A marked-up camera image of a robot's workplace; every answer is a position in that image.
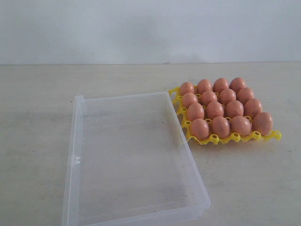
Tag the clear plastic box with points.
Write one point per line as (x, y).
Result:
(129, 164)

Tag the yellow plastic egg tray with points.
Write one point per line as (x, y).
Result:
(213, 138)

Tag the brown egg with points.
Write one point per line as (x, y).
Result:
(214, 109)
(244, 95)
(220, 84)
(263, 123)
(226, 96)
(186, 87)
(188, 99)
(234, 108)
(207, 97)
(195, 111)
(240, 125)
(220, 126)
(237, 84)
(200, 129)
(252, 107)
(204, 85)

